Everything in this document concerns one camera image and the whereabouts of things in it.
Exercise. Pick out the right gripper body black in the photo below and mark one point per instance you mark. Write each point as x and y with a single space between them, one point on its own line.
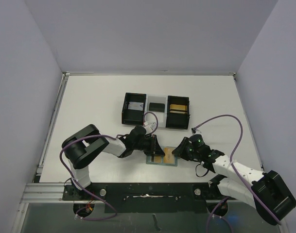
184 147

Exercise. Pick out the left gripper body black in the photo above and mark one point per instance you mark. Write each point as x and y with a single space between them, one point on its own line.
152 144

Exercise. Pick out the green leather card holder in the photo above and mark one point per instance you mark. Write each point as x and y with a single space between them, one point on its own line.
148 160

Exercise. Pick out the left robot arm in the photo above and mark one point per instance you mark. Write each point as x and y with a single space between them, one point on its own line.
84 146

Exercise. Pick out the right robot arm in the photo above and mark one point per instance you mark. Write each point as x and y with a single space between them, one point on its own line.
265 191

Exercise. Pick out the black card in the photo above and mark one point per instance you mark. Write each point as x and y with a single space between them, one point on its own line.
156 107

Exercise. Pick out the silver blue card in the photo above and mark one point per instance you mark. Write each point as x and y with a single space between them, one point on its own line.
138 106

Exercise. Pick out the gold card in bin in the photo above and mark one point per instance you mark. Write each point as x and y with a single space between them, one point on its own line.
178 109

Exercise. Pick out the black right bin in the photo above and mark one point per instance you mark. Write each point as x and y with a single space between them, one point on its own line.
178 121

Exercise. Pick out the black bin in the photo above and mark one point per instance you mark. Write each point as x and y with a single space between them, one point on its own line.
178 121
133 117

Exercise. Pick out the black left bin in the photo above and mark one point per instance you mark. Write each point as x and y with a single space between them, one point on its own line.
133 117

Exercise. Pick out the white middle bin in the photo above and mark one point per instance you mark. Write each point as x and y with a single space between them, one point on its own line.
160 115

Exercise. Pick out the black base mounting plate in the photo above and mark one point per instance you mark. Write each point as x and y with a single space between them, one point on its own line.
148 197

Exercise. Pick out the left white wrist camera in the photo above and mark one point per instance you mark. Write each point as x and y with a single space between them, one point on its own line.
150 127

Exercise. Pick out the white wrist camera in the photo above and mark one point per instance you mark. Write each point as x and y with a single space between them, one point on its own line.
195 131
150 127

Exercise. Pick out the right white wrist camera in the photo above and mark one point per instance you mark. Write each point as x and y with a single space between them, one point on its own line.
195 131

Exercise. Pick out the aluminium front rail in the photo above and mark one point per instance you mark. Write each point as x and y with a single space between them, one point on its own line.
53 192

